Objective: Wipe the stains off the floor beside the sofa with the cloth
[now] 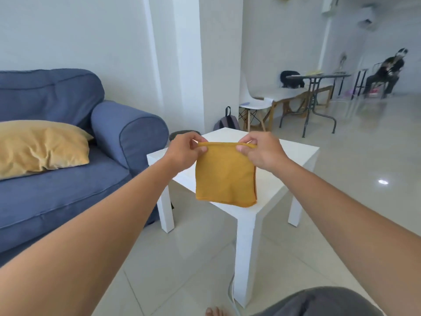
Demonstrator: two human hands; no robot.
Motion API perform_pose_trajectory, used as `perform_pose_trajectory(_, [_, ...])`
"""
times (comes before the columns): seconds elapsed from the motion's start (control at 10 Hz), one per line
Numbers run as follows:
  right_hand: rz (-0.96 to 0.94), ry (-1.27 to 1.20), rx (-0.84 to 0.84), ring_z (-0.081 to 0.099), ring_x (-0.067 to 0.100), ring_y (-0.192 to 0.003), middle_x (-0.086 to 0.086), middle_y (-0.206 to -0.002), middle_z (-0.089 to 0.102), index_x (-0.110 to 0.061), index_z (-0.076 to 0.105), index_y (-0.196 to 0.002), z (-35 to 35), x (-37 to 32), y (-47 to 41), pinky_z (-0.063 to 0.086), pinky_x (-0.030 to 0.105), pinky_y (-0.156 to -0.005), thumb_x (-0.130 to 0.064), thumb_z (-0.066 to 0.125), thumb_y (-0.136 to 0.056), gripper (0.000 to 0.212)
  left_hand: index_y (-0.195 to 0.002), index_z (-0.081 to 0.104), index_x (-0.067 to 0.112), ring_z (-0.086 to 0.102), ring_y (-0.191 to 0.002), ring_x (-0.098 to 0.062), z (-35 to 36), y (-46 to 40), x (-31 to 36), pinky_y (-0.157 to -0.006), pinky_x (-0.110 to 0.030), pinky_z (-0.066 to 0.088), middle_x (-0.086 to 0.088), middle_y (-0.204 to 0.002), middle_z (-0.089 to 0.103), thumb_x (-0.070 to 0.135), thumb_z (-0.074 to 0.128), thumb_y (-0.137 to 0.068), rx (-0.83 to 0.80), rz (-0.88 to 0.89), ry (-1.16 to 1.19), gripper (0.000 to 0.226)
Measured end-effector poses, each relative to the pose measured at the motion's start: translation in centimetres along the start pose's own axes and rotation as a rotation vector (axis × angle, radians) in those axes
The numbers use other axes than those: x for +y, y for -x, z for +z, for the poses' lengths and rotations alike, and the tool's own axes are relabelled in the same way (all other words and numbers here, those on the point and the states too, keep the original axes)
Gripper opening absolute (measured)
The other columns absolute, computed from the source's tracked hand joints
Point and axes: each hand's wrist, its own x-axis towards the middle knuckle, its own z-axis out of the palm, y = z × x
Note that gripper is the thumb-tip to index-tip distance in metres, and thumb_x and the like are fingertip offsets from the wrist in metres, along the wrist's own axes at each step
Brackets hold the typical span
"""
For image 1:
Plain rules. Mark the person's left hand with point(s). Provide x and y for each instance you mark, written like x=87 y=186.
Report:
x=181 y=153

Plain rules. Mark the person's right hand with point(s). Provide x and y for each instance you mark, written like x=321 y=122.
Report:
x=268 y=154

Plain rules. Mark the person's left thumb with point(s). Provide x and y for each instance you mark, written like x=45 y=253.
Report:
x=200 y=150

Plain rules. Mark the person's right thumb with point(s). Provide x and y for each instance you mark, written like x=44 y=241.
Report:
x=245 y=151

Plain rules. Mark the yellow cloth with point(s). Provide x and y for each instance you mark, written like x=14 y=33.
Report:
x=225 y=177

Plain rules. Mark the person's left forearm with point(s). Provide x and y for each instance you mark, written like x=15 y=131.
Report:
x=85 y=240

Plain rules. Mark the person's right forearm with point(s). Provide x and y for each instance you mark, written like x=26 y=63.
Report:
x=355 y=227

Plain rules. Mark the dark grey round pouf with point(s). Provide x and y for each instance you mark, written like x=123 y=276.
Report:
x=182 y=134

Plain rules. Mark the grey backpack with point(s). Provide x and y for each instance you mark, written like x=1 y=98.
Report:
x=227 y=122

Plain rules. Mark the white square side table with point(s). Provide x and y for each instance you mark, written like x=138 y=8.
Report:
x=279 y=174

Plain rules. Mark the white chair with wooden legs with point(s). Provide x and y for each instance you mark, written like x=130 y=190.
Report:
x=255 y=106

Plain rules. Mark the papers on chair seat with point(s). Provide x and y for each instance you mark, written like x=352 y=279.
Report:
x=248 y=103

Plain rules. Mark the wooden bench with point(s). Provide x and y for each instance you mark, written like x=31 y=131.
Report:
x=296 y=97

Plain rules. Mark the folding table with black legs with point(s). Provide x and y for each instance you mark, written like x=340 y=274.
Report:
x=315 y=95

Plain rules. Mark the yellow papers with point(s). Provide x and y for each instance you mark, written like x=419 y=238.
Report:
x=314 y=73

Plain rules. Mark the blue fabric sofa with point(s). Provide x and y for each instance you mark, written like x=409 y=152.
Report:
x=65 y=180

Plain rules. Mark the pink object on floor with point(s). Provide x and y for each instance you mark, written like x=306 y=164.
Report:
x=374 y=92

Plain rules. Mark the yellow cushion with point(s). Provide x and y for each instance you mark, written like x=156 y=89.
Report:
x=39 y=146

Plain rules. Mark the person's foot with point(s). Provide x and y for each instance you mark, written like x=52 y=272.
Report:
x=218 y=311

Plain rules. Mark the person's grey shorts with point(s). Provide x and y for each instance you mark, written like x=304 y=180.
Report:
x=315 y=302

